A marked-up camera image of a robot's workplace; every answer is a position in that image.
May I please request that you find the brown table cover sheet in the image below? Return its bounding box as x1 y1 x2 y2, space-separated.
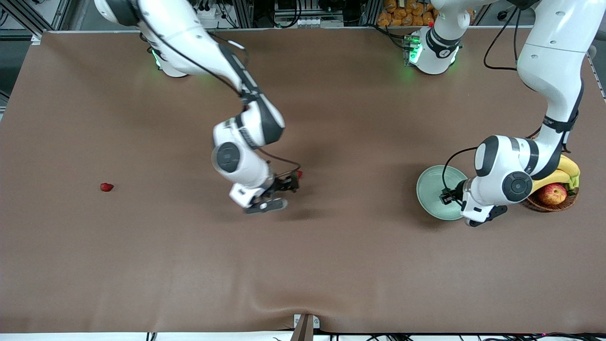
0 27 606 334

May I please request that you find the pale green round plate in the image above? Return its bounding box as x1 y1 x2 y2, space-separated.
416 165 470 222

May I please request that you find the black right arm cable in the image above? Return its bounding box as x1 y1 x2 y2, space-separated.
136 18 302 181

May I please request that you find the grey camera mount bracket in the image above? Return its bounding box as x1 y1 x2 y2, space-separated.
290 314 321 341

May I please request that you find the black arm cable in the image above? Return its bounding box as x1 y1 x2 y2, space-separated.
441 0 584 193
136 18 302 181

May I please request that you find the orange toy food pile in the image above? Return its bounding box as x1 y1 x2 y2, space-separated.
377 0 439 27

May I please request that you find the brown wicker basket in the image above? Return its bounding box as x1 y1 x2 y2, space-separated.
520 136 579 212

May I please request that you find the red yellow apple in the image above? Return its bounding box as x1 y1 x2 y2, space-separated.
537 183 568 206

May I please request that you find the yellow banana bunch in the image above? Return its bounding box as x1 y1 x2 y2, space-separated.
529 153 581 194

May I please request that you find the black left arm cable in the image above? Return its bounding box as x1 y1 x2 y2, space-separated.
441 0 584 193

